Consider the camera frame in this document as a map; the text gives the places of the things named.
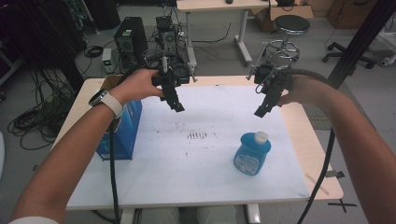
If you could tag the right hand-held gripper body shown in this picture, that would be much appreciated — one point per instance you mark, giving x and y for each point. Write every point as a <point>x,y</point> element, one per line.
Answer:
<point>274,79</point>

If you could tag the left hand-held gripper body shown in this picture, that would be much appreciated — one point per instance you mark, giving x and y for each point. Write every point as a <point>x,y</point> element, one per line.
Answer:
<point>174,76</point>

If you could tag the blue bottle with white cap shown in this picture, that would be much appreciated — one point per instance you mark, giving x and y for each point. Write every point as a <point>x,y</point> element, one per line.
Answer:
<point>252,155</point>

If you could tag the blue cardboard box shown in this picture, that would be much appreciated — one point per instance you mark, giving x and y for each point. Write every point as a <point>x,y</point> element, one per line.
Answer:
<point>127,130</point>

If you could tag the person's right hand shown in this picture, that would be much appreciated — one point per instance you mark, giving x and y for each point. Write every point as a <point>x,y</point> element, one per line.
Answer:
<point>303,90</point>

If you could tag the person's left hand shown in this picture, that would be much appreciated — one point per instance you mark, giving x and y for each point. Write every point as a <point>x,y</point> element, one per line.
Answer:
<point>137,85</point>

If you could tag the grey computer tower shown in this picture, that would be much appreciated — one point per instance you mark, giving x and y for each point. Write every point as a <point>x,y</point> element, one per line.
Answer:
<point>169,40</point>

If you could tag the black round stool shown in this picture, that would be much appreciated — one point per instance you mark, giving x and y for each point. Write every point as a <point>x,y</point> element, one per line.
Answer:
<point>291,25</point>

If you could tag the black computer tower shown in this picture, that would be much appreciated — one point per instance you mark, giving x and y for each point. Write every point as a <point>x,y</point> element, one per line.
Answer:
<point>132,37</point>

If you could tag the wristwatch with white band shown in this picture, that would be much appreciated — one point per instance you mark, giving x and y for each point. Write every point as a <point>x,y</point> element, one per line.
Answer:
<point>109,101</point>

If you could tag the small white power device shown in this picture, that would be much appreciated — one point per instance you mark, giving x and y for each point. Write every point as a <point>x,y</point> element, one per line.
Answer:
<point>107,60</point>

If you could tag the black office chair base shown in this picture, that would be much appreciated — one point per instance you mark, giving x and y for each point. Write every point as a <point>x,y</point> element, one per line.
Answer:
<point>345,56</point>

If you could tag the white table mat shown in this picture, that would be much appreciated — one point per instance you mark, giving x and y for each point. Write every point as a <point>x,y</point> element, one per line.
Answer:
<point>186,174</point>

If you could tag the white-legged wooden desk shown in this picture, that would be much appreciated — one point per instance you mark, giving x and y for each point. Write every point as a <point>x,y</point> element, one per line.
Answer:
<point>218,5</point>

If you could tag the pale tape strip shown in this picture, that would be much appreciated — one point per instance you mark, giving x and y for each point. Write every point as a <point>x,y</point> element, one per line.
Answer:
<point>317,185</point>

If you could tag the black tape piece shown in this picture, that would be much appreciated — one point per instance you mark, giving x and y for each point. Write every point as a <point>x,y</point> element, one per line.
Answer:
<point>335,174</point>

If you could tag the closed brown cardboard box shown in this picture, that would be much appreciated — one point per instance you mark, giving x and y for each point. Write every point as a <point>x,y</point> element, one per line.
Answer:
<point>351,14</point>

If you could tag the white table leg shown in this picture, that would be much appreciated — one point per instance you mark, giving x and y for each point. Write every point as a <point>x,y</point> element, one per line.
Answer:
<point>253,214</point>
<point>127,217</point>

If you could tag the black tape cross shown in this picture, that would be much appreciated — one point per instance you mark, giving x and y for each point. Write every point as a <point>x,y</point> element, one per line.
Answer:
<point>342,204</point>

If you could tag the white sleeve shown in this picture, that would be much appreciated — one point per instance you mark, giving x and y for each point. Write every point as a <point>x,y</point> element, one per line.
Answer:
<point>34,220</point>

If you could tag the black metal post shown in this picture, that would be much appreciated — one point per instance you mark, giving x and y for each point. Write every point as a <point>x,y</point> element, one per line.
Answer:
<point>361,40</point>

